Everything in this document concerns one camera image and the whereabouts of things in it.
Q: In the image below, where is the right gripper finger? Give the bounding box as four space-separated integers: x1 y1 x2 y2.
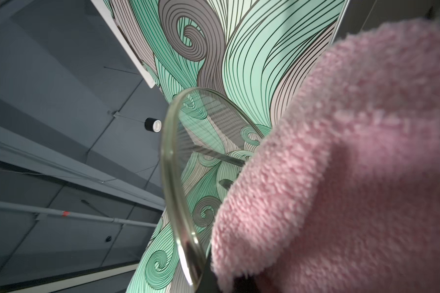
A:
196 253 221 293

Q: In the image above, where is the glass lid of black pan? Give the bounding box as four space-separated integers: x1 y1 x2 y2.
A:
160 87 270 292

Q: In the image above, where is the pink microfibre cloth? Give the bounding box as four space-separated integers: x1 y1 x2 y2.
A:
211 20 440 293

